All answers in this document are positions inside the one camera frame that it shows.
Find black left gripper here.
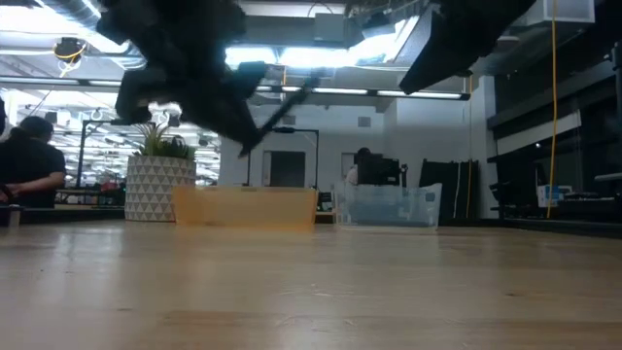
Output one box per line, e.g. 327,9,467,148
116,61,268,157

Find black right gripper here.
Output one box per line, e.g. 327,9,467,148
397,0,536,96

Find black pen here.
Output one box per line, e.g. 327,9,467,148
239,75,322,158

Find long ceiling light strip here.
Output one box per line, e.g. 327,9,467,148
0,75,471,101

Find green succulent plant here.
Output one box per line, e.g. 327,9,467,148
130,123,197,161

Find orange translucent plastic bin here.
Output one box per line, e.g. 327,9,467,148
170,186,320,229

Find white triangle-patterned plant pot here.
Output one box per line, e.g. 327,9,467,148
124,154,198,224

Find grey ceiling box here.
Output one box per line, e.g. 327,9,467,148
313,12,350,49

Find black monitor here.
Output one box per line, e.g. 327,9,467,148
359,153,408,187

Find person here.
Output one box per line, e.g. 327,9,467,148
346,147,373,187
0,115,67,209

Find black upright panels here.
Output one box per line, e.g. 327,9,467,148
419,157,481,221

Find dark shelving unit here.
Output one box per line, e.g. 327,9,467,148
487,57,622,229

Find clear plastic bin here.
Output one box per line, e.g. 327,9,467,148
333,182,443,229

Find blue and white box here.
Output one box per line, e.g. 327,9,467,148
536,184,573,209

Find wooden table with dark edge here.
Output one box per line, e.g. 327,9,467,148
0,201,126,228

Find black gantry frame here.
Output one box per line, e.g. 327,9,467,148
77,119,147,189
247,125,321,191

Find thick yellow hanging cable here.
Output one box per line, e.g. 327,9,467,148
545,0,559,220

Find black yellow ceiling cable reel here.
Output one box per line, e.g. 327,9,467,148
52,36,88,79

